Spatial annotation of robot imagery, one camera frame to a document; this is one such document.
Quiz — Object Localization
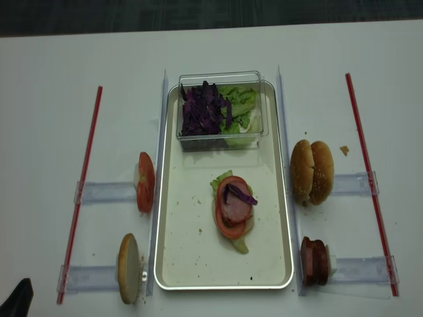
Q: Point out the sesame bun one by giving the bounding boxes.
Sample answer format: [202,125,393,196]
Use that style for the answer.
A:
[309,141,334,205]
[290,139,315,203]

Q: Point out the green lettuce in container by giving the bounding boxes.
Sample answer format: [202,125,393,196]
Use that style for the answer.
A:
[215,85,260,149]

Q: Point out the tomato slices on left rack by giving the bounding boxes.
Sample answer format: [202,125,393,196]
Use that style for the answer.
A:
[135,152,155,213]

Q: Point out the tomato slice on tray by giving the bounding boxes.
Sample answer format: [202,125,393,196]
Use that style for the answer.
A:
[215,176,248,239]

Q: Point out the lettuce leaf under stack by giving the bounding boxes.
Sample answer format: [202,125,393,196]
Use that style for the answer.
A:
[210,170,255,254]

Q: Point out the bread crumb piece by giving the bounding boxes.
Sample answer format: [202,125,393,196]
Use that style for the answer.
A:
[340,145,350,157]

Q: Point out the sliced meat patties on rack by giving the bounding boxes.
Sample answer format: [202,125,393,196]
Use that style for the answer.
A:
[301,236,330,286]

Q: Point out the purple cabbage piece on ham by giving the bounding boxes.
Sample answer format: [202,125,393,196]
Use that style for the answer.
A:
[223,184,258,205]

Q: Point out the clear plastic salad container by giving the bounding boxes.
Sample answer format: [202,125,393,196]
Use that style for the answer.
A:
[176,71,268,152]

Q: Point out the shredded purple cabbage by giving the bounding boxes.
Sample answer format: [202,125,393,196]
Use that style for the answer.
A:
[180,81,233,136]

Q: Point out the ham slice on tray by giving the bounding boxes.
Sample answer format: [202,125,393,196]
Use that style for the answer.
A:
[221,182,252,227]

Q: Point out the cream metal tray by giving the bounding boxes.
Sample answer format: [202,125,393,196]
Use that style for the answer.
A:
[154,83,293,291]

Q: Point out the upper left clear pusher track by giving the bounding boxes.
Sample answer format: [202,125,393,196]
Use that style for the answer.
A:
[73,182,136,205]

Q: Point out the clear pusher track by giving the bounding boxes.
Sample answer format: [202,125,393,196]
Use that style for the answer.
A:
[331,172,379,196]
[73,182,136,205]
[325,245,399,285]
[57,264,119,294]

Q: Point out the bun bottom half on rack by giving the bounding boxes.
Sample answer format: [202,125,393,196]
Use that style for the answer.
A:
[117,233,141,304]

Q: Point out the upper right clear pusher track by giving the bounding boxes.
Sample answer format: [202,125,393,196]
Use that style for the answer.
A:
[331,172,379,196]

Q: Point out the lower left clear pusher track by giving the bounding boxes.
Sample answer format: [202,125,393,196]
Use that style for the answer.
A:
[57,264,119,294]

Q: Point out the lower right clear pusher track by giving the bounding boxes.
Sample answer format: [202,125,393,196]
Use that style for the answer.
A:
[325,245,399,285]

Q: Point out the black object at corner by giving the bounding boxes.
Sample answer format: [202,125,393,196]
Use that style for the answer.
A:
[0,278,34,317]

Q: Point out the left red rail strip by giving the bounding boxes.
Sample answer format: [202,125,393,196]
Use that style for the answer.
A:
[56,86,103,305]

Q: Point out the red rail strip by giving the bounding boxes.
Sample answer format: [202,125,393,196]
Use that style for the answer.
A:
[56,86,103,305]
[345,73,399,297]

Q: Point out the right red rail strip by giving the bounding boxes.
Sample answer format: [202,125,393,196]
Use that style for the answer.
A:
[345,73,399,297]

